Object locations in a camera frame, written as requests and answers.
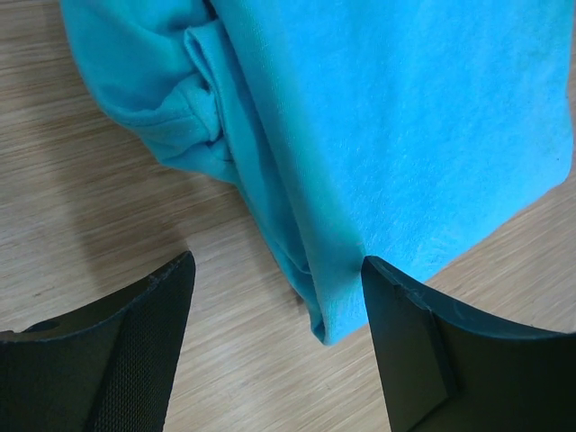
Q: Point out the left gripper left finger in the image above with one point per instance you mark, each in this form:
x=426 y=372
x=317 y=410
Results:
x=107 y=366

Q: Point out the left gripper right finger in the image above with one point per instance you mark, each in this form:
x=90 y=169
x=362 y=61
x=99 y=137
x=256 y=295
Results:
x=447 y=366

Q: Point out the blue t shirt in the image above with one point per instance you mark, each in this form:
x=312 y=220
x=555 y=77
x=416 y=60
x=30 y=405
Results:
x=407 y=130

